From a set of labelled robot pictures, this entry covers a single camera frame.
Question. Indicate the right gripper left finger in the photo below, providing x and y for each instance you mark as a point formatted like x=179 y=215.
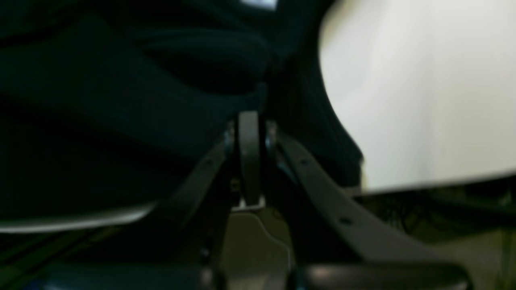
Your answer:
x=226 y=179

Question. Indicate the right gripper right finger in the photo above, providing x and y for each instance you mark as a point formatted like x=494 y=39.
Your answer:
x=338 y=244

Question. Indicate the black T-shirt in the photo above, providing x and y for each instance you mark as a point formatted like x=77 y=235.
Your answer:
x=111 y=103

